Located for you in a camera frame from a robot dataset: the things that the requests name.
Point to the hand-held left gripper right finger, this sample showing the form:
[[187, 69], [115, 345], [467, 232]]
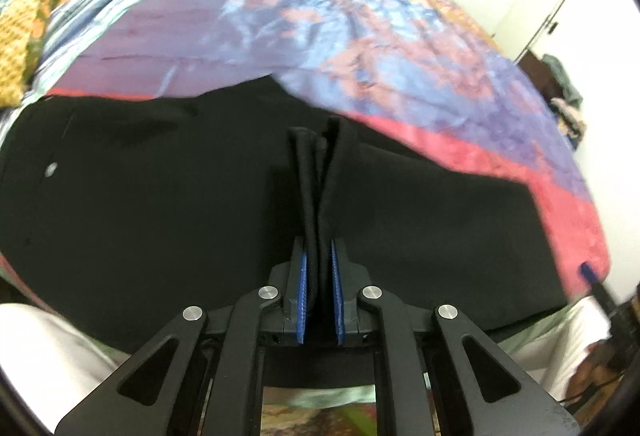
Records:
[[336, 301]]

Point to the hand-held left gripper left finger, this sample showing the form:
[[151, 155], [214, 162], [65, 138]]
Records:
[[301, 296]]

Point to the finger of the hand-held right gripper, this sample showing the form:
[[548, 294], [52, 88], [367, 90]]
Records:
[[592, 278]]

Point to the black pants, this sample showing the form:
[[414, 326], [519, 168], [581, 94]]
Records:
[[150, 216]]

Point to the person's right hand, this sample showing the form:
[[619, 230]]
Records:
[[592, 373]]

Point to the person's right leg white trousers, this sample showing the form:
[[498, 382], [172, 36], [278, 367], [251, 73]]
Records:
[[550, 351]]

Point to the person's leg white trousers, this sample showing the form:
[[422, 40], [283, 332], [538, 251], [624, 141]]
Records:
[[550, 351], [45, 351]]

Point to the grey green cloth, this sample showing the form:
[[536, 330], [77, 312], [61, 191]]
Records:
[[565, 83]]

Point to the brown wooden cabinet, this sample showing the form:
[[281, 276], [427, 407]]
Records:
[[535, 70]]

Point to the person's left leg white trousers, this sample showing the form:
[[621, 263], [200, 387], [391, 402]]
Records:
[[45, 351]]

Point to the white door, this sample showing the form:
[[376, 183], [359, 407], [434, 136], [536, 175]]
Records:
[[530, 15]]

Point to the colourful patchwork bedspread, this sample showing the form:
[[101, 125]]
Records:
[[350, 25]]

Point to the blue striped bed sheet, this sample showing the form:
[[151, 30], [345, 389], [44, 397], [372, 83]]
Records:
[[100, 0]]

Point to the yellow dotted pillow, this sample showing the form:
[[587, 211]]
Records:
[[15, 55]]

